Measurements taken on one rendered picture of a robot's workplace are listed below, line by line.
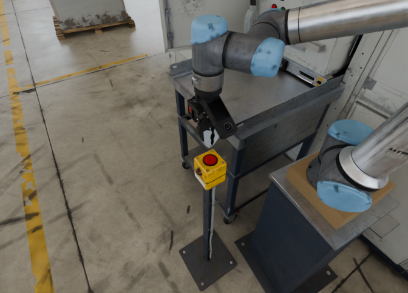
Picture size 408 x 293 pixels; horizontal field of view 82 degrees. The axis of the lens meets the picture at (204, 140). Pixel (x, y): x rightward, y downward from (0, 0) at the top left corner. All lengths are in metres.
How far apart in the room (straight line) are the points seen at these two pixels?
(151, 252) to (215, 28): 1.36
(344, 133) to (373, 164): 0.16
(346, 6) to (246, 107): 0.65
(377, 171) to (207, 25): 0.46
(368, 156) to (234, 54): 0.35
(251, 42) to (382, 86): 0.89
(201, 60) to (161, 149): 1.58
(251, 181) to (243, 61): 1.22
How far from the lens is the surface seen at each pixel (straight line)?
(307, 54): 1.34
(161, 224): 1.67
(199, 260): 1.56
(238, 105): 1.13
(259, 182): 1.64
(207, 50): 0.52
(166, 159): 1.97
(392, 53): 1.27
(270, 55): 0.49
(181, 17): 1.54
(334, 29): 0.59
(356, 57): 1.36
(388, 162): 0.60
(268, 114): 1.04
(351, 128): 0.77
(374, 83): 1.32
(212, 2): 1.56
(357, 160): 0.62
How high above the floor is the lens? 1.49
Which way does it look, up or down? 45 degrees down
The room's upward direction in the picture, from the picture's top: straight up
